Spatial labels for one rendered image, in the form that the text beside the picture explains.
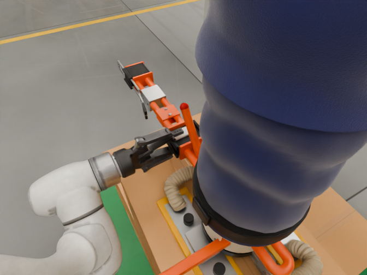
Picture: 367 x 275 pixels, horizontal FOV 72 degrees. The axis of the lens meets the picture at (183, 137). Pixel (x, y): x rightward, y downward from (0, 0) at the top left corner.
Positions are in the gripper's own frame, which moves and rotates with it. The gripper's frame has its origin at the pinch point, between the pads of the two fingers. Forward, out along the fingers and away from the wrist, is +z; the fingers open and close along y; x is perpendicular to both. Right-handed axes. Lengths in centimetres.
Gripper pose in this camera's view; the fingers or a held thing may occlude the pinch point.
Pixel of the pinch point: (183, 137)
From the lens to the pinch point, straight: 74.1
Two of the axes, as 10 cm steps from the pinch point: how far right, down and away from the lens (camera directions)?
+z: 8.7, -3.7, 3.3
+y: 0.0, 6.6, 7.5
